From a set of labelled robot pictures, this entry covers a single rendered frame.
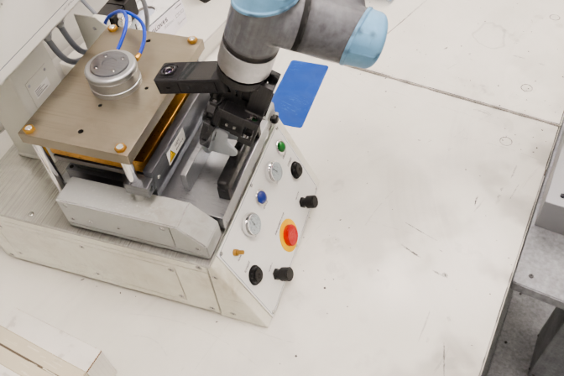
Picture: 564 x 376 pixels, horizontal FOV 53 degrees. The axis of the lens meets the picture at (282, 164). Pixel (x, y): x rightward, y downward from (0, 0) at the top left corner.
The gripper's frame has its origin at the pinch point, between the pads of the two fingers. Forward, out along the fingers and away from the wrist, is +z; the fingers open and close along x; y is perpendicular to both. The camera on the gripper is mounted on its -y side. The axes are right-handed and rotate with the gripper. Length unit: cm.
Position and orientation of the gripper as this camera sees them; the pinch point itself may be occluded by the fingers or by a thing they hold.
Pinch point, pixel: (206, 144)
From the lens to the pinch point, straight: 93.6
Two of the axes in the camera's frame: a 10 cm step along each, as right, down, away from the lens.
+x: 3.0, -7.3, 6.1
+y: 9.2, 4.0, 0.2
